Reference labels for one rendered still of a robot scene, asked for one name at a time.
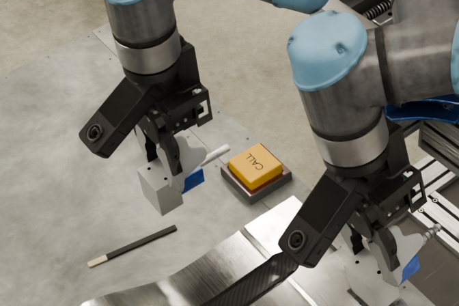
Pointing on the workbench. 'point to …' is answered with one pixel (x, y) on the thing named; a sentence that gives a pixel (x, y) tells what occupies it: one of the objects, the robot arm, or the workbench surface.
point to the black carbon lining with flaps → (256, 282)
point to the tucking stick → (132, 246)
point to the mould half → (238, 245)
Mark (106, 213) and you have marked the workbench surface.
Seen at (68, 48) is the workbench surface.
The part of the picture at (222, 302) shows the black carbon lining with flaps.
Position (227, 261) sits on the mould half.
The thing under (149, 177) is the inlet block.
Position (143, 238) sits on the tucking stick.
